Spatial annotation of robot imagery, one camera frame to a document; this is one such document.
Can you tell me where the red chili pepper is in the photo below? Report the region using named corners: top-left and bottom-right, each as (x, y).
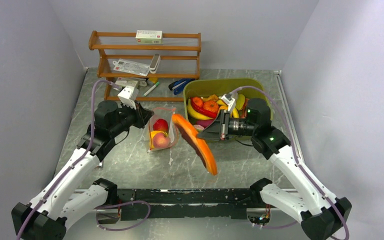
top-left (190, 98), bottom-right (217, 119)

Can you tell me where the papaya slice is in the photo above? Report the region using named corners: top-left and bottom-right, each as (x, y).
top-left (171, 113), bottom-right (218, 176)

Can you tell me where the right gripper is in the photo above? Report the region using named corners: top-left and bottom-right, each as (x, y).
top-left (197, 109), bottom-right (257, 142)

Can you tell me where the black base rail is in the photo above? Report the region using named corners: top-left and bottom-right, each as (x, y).
top-left (104, 188), bottom-right (272, 226)

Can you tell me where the white marker pen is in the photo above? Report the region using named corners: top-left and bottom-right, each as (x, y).
top-left (143, 81), bottom-right (160, 97)

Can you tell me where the orange mini pumpkin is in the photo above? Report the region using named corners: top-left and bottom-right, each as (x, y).
top-left (202, 100), bottom-right (219, 114)

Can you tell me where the wooden shelf rack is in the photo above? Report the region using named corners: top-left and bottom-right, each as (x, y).
top-left (88, 30), bottom-right (202, 102)

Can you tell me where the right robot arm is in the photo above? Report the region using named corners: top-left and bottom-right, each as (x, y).
top-left (197, 98), bottom-right (352, 240)

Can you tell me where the pink peach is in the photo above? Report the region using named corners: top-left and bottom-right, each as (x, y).
top-left (153, 133), bottom-right (171, 148)

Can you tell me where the clear zip top bag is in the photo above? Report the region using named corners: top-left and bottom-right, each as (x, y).
top-left (146, 107), bottom-right (180, 153)

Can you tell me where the yellow banana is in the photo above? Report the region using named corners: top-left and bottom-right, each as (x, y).
top-left (216, 99), bottom-right (240, 118)
top-left (186, 99), bottom-right (212, 120)

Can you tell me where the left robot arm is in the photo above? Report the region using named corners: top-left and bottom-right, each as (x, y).
top-left (11, 100), bottom-right (154, 240)

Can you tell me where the olive green plastic bin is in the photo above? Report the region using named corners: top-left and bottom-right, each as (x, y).
top-left (182, 78), bottom-right (269, 125)

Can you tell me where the purple sweet potato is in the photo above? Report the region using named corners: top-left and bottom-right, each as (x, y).
top-left (195, 119), bottom-right (214, 129)

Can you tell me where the white red box on shelf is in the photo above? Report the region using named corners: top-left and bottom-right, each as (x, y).
top-left (135, 30), bottom-right (163, 45)

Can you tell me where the white box lower shelf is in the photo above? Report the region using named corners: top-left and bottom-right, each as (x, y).
top-left (115, 77), bottom-right (139, 88)

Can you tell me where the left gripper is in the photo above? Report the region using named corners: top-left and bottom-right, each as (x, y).
top-left (109, 98), bottom-right (154, 137)

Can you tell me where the white case on shelf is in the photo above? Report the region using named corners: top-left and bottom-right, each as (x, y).
top-left (149, 54), bottom-right (161, 74)

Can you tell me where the red pomegranate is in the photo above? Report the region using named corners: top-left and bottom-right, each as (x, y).
top-left (152, 118), bottom-right (169, 133)

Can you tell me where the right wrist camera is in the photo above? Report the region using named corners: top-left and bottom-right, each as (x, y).
top-left (221, 92), bottom-right (238, 113)

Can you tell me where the packaged item on shelf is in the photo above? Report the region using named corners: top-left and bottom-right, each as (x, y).
top-left (112, 58), bottom-right (150, 77)

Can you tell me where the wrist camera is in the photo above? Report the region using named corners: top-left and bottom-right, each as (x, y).
top-left (221, 92), bottom-right (238, 113)
top-left (117, 86), bottom-right (139, 110)

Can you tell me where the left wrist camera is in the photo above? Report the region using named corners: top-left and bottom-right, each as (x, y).
top-left (117, 86), bottom-right (139, 110)

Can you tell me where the small orange tangerine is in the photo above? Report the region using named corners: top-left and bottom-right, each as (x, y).
top-left (191, 97), bottom-right (204, 108)

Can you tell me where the blue stapler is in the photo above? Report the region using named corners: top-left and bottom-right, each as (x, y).
top-left (168, 78), bottom-right (195, 95)

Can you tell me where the yellow green starfruit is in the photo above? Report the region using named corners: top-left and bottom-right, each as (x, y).
top-left (235, 93), bottom-right (246, 111)

